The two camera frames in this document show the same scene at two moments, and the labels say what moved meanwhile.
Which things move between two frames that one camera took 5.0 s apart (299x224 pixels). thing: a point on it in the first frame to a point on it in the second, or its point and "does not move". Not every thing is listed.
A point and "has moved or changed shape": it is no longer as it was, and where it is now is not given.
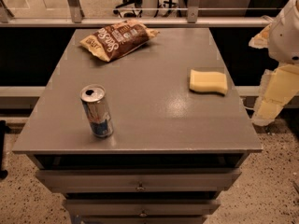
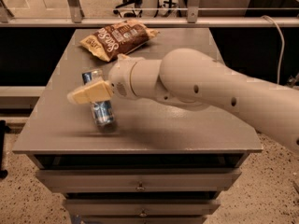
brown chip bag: [112, 41] does not move
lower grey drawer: [149, 207] does not move
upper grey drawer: [140, 180] does not move
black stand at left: [4, 129] does not move
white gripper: [284, 36] to [121, 77]
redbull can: [95, 105] has moved or changed shape
